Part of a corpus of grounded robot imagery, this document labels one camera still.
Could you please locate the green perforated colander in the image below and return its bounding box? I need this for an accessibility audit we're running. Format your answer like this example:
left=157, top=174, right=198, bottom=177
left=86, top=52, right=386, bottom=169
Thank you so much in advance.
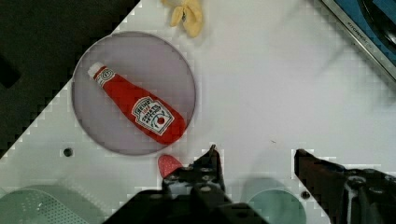
left=0, top=185, right=105, bottom=224

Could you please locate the peeled yellow banana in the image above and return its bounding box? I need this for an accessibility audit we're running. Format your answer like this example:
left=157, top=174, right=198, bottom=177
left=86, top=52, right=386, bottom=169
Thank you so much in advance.
left=160, top=0, right=204, bottom=38

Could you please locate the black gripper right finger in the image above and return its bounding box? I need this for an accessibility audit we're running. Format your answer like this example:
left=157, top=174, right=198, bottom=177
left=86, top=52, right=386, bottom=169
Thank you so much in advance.
left=294, top=149, right=396, bottom=224

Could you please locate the red toy strawberry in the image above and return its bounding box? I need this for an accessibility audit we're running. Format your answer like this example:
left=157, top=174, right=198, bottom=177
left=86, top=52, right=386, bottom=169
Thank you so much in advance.
left=158, top=155, right=182, bottom=177

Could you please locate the red ketchup bottle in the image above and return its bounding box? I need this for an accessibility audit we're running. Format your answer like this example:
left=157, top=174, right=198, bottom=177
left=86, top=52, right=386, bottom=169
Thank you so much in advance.
left=88, top=63, right=186, bottom=146

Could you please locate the green metal cup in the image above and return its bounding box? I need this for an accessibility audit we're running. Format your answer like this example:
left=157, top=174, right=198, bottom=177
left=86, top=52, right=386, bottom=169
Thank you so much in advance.
left=247, top=189, right=306, bottom=224

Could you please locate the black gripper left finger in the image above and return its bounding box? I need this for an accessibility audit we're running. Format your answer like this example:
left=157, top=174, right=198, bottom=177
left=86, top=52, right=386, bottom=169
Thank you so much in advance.
left=162, top=144, right=225, bottom=198

